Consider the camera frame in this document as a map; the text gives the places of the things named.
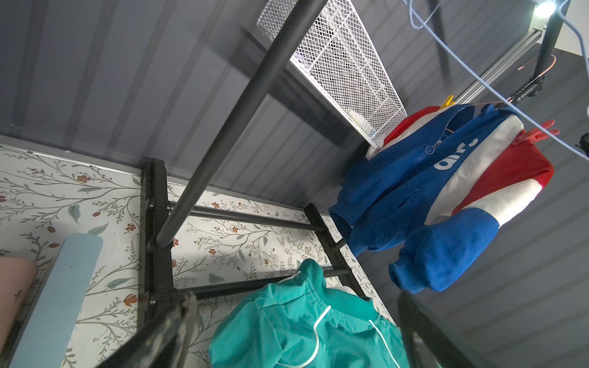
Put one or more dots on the green jacket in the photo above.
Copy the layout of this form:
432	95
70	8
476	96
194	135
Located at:
301	322

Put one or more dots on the red clothespin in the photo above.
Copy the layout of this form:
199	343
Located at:
537	134

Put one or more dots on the floral table mat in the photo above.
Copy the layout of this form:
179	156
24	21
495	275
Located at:
45	199

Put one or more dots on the pink wire hanger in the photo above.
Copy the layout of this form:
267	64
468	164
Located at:
534	85

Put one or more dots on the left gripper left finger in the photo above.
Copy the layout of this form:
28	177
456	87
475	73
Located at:
164	342

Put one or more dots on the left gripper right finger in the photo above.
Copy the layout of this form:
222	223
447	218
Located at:
430	342

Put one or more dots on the silver mesh wall basket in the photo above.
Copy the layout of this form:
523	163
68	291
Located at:
339	59

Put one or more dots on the pink eraser block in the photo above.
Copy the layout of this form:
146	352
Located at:
17	276

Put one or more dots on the yellow clothespin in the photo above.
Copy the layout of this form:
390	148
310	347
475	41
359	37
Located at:
449	102

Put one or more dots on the black clothes rack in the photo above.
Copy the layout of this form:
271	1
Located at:
286	23

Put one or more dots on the red white blue jacket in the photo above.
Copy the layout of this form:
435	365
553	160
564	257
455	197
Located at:
440	191

